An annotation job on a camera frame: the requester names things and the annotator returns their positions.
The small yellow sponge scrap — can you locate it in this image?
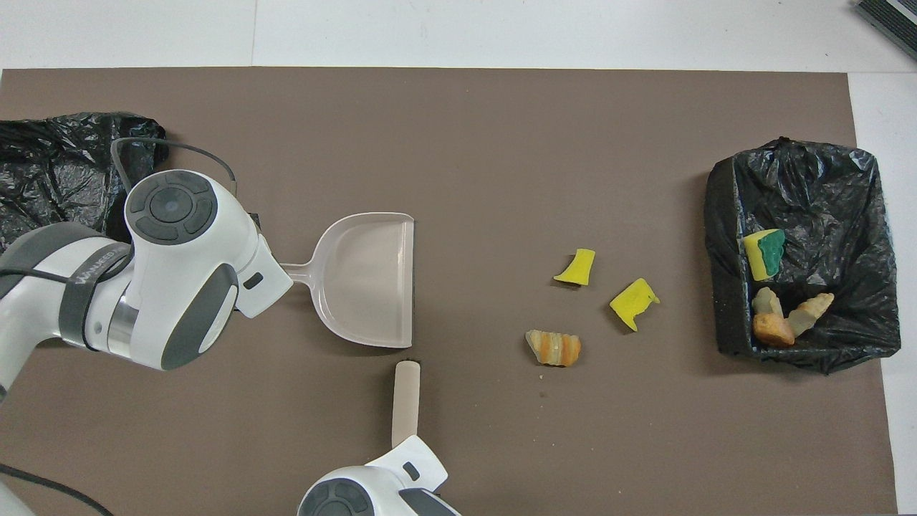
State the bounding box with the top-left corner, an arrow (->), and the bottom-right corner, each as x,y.
553,248 -> 597,287

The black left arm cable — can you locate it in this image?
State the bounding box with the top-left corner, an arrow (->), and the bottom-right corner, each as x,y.
0,136 -> 239,516

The brown table mat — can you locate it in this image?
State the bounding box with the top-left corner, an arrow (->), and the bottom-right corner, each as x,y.
0,67 -> 898,516

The yellow sponge with green back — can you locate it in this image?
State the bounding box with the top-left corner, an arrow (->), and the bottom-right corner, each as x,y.
743,228 -> 787,282

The orange striped croissant piece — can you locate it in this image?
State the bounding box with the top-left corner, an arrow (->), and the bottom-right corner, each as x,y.
786,292 -> 836,338
524,329 -> 582,368

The black bag lined bin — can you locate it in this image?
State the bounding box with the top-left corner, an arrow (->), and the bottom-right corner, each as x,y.
0,111 -> 170,252
704,136 -> 902,376

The dark ribbed panel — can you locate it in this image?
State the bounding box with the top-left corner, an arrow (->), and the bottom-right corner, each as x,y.
855,0 -> 917,61

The beige plastic dustpan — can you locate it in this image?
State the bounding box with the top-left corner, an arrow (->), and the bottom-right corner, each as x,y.
278,212 -> 416,350

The brown bread roll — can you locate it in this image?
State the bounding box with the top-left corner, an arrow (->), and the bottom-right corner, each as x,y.
752,312 -> 797,349

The pale striped croissant piece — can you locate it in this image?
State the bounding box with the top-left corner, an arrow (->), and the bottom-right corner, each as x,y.
752,287 -> 784,317

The notched yellow sponge scrap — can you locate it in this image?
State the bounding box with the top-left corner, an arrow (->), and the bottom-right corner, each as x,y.
609,277 -> 661,332

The beige brush with black bristles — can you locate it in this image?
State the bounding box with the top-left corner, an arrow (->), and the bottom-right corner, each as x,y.
391,358 -> 421,449

